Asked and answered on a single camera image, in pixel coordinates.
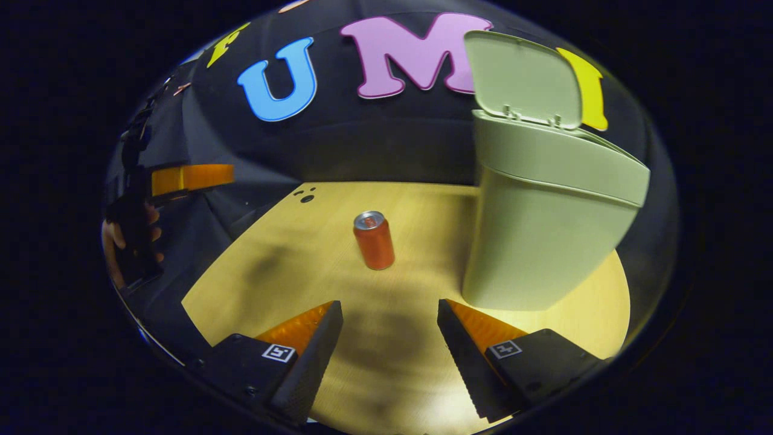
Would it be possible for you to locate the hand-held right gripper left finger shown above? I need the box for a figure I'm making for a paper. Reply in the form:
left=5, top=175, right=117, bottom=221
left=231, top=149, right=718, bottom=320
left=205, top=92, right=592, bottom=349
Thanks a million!
left=187, top=300, right=344, bottom=427

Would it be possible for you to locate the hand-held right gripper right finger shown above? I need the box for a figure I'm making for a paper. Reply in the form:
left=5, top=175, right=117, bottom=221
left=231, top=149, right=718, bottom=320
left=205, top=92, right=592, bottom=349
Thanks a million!
left=437, top=298, right=605, bottom=424

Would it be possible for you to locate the orange pop can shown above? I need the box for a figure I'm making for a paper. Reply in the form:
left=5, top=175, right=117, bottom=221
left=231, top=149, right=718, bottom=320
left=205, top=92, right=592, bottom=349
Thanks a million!
left=353, top=210, right=396, bottom=271

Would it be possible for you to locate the pale green desktop garbage bin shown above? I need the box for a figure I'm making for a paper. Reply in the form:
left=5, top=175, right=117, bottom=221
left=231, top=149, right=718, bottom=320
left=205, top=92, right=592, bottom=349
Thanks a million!
left=462, top=30, right=651, bottom=312

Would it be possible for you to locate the wooden desktop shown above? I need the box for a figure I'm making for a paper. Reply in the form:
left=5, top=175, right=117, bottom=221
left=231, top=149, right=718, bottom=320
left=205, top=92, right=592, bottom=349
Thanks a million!
left=181, top=181, right=632, bottom=435

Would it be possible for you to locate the black backdrop cloth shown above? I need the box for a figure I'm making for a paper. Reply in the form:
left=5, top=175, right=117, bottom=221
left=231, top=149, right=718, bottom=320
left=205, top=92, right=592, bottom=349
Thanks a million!
left=103, top=0, right=680, bottom=363

